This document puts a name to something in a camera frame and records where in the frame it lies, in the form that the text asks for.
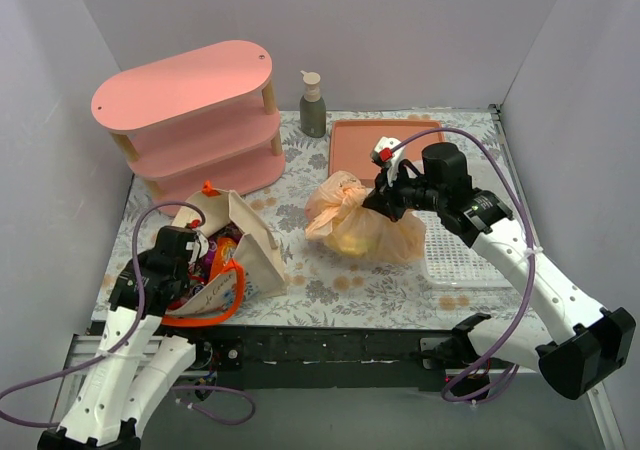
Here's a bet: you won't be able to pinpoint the orange plastic grocery bag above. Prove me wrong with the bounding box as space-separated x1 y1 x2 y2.
305 171 426 264

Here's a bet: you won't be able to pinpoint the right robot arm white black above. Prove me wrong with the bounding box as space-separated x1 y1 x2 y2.
363 137 636 400

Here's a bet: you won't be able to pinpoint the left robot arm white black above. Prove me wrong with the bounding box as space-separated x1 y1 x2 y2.
37 226 213 449

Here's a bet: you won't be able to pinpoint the snack packets in tote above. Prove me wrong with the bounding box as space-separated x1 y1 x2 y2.
175 223 242 308

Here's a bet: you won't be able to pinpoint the terracotta plastic tray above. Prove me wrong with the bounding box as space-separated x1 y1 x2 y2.
328 119 441 188

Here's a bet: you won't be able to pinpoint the white plastic basket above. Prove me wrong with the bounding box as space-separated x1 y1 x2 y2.
409 159 516 290

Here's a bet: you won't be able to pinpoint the beige canvas tote bag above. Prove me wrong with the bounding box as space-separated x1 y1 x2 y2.
162 185 286 328

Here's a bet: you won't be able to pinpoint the grey pump soap bottle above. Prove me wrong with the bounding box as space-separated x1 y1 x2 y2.
299 70 326 138

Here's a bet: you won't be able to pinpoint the floral table mat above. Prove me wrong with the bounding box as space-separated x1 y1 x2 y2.
91 109 521 329

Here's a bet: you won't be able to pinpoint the pink three-tier shelf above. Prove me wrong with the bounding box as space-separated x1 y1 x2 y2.
91 40 286 203

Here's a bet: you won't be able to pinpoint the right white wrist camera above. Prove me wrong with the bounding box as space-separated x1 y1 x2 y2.
370 137 404 186

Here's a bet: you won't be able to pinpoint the black mounting base rail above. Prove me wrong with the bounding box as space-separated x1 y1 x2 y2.
89 322 516 401

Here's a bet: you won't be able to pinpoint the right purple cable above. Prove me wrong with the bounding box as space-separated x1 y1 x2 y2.
394 128 537 404

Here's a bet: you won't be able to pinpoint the purple cable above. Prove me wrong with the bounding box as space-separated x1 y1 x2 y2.
0 202 257 429
394 128 537 404

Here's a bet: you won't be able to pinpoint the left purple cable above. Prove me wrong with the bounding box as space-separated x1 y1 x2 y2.
0 202 257 429

